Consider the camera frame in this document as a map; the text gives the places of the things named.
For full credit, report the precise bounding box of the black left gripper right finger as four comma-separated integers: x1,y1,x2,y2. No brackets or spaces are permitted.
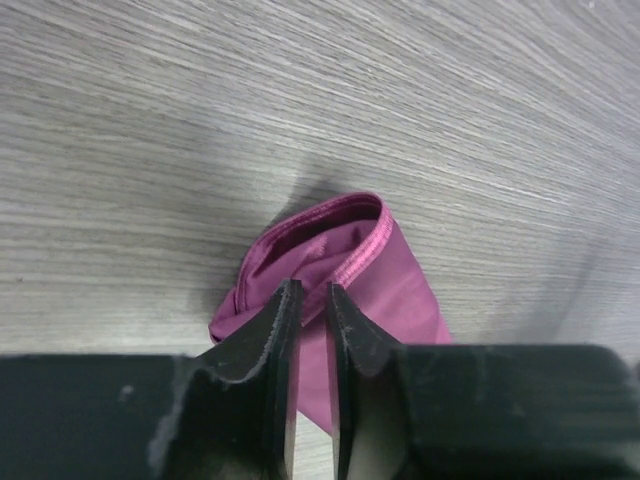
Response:
326,285,639,479

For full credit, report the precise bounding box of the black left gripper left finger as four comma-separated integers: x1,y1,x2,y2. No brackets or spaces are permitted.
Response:
1,280,303,479

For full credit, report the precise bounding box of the magenta satin napkin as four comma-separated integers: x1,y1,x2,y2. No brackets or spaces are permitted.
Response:
209,193,452,431

